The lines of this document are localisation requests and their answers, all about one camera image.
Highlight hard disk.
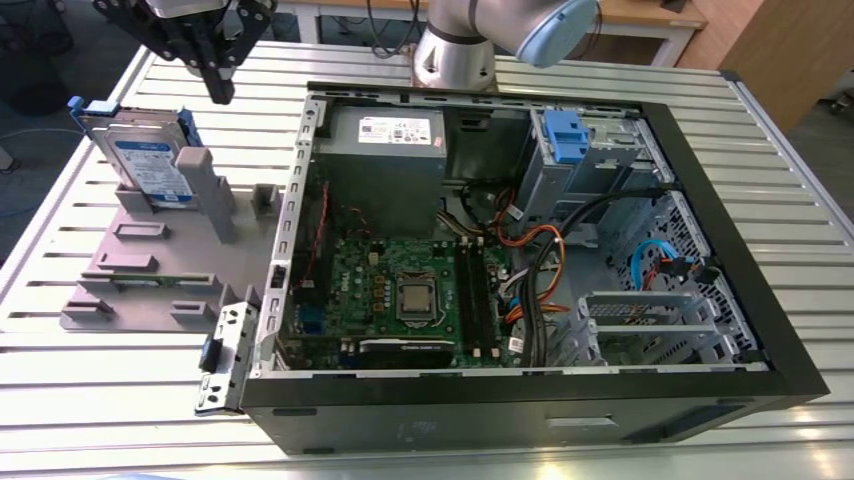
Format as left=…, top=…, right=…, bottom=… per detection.
left=66, top=97, right=202, bottom=207

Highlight silver CPU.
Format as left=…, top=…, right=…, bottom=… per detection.
left=399, top=285, right=435, bottom=315

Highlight orange yellow power wires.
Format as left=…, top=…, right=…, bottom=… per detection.
left=501, top=224, right=570, bottom=331

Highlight black PC case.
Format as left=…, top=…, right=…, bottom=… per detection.
left=238, top=79, right=833, bottom=457

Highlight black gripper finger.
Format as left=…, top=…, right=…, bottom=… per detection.
left=92, top=0, right=222, bottom=104
left=219, top=0, right=279, bottom=105

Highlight black cable bundle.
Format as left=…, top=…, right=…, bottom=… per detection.
left=518, top=185, right=673, bottom=369

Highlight metal optical drive cage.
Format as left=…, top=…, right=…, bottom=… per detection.
left=517, top=105, right=674, bottom=229

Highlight hinged metal slot retainer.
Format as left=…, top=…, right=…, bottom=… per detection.
left=192, top=299, right=260, bottom=417

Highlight blue data wire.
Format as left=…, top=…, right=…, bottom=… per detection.
left=629, top=238, right=693, bottom=292

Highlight grey parts rack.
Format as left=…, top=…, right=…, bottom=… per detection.
left=59, top=147, right=287, bottom=332

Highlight black graphics card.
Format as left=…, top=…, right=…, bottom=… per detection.
left=355, top=337, right=461, bottom=371

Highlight CPU socket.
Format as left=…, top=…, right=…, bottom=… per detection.
left=391, top=269, right=445, bottom=330

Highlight green RAM stick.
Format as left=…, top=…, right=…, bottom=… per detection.
left=110, top=273, right=210, bottom=289

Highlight wooden desk white frame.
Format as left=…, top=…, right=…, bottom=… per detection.
left=292, top=0, right=710, bottom=69

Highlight black RAM slot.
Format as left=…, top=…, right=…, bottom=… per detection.
left=455, top=237, right=487, bottom=359

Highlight wooden cabinet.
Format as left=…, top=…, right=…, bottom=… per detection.
left=677, top=0, right=854, bottom=132

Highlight metal disk bay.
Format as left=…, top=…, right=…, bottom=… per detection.
left=577, top=291, right=730, bottom=367

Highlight grey power supply unit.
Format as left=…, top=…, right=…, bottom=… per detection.
left=311, top=104, right=450, bottom=241

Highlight blue drive latch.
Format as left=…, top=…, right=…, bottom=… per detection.
left=542, top=108, right=593, bottom=164

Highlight green motherboard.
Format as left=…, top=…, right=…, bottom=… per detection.
left=284, top=235, right=530, bottom=372

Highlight orange black power wire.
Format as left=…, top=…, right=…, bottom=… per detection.
left=657, top=255, right=727, bottom=291

